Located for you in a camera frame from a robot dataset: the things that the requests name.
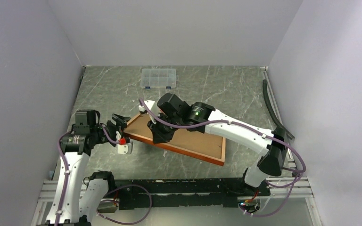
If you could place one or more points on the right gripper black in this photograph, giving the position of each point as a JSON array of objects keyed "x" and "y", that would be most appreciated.
[{"x": 159, "y": 136}]

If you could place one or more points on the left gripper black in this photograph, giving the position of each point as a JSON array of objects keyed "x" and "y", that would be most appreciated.
[{"x": 119, "y": 119}]

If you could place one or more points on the brown backing board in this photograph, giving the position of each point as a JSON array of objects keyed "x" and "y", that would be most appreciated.
[{"x": 184, "y": 140}]

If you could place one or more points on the wooden picture frame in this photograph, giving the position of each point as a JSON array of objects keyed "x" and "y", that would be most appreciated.
[{"x": 181, "y": 151}]

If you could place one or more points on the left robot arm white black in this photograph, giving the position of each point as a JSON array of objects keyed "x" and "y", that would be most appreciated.
[{"x": 70, "y": 207}]

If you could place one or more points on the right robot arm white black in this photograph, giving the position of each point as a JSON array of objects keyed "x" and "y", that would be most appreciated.
[{"x": 170, "y": 113}]

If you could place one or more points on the clear plastic organizer box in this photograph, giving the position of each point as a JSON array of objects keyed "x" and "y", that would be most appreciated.
[{"x": 158, "y": 78}]

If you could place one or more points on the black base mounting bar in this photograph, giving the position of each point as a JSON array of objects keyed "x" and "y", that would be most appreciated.
[{"x": 160, "y": 193}]

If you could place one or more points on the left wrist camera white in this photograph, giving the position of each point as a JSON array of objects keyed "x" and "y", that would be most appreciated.
[{"x": 125, "y": 146}]

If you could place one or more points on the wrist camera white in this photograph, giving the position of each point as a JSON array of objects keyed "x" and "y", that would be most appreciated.
[
  {"x": 149, "y": 107},
  {"x": 125, "y": 146}
]

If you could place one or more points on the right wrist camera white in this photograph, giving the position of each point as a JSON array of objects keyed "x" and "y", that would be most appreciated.
[{"x": 149, "y": 107}]

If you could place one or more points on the aluminium extrusion rail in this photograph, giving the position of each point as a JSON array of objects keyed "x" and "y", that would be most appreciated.
[{"x": 301, "y": 189}]

